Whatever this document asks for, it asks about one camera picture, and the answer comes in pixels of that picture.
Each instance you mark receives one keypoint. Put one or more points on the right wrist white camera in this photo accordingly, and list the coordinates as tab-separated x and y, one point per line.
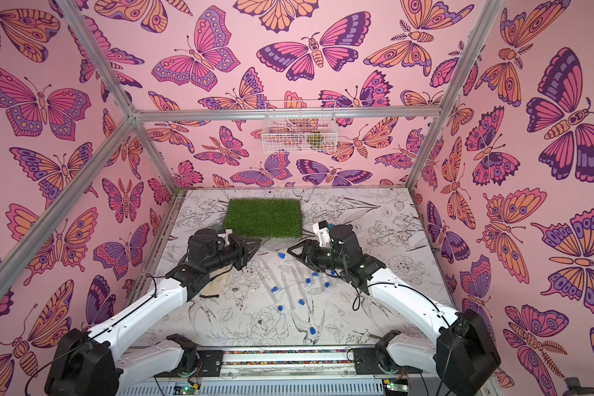
321	231

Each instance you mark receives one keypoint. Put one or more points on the white wire basket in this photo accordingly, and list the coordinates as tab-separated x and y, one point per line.
300	127

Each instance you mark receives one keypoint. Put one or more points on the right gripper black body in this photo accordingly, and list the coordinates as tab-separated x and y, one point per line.
308	252

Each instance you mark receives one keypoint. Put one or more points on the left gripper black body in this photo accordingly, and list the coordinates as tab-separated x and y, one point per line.
232	255

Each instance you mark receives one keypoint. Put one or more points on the beige work glove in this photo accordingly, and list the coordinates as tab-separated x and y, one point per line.
214	288

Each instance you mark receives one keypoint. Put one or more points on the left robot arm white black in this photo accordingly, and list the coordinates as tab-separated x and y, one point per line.
98	361

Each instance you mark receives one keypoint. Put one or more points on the green artificial grass mat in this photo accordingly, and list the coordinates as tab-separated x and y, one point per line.
264	218

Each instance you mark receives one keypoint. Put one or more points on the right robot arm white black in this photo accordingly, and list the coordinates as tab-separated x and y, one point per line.
456	346

